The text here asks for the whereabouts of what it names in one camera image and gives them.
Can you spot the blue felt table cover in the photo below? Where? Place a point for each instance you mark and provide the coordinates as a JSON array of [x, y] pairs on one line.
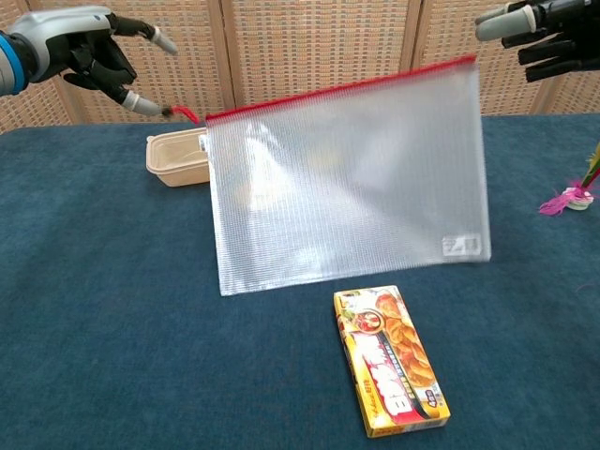
[[117, 304]]

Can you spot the beige plastic food container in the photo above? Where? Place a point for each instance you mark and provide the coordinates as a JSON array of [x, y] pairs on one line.
[[178, 169]]

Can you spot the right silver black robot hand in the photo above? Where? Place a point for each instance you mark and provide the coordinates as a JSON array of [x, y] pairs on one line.
[[562, 33]]

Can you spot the bamboo folding screen panel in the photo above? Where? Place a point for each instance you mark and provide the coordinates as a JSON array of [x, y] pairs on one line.
[[304, 47], [187, 70], [28, 110], [450, 28], [581, 94]]

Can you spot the clear mesh zipper pouch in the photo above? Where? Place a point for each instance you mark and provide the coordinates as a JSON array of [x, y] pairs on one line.
[[347, 187]]

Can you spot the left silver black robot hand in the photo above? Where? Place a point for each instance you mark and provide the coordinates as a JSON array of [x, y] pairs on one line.
[[56, 42]]

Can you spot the colourful feather shuttlecock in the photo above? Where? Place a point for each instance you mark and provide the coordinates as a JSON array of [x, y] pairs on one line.
[[574, 199]]

